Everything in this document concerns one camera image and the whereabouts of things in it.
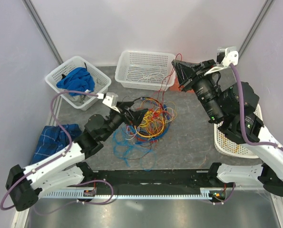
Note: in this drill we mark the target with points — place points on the blue plaid cloth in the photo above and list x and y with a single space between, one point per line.
51 140

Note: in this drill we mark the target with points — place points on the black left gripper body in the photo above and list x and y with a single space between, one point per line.
126 118

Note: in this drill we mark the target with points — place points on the white perforated basket left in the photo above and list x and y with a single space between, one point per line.
61 71

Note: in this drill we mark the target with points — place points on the white perforated basket middle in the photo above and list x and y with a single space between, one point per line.
145 70

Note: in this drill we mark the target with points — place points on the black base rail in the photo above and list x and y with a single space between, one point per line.
191 178

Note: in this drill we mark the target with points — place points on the aluminium frame post left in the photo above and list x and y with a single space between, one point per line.
42 28

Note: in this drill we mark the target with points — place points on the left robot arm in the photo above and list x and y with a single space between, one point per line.
25 186

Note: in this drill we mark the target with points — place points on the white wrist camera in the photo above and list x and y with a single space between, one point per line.
110 100
225 56

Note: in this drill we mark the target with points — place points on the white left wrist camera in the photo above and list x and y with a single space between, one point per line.
110 100

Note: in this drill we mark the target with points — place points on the aluminium frame post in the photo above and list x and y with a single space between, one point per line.
42 28
255 26

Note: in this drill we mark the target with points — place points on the aluminium frame post right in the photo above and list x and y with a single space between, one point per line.
255 26

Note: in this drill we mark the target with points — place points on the grey cloth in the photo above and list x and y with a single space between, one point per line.
81 99

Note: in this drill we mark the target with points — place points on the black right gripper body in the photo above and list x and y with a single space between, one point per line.
204 65

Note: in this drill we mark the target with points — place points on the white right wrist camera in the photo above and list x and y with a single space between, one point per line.
225 56

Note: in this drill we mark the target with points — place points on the orange plastic tray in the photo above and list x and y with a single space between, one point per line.
175 86

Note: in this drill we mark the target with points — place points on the slotted cable duct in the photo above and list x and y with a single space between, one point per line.
135 192

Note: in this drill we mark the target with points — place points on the white perforated basket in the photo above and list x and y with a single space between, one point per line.
61 71
145 70
228 147

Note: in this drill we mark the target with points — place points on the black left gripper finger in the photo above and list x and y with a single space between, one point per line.
125 105
137 116

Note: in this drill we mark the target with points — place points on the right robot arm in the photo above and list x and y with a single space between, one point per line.
233 110

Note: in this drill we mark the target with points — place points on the white perforated basket right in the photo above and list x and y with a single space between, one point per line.
228 147

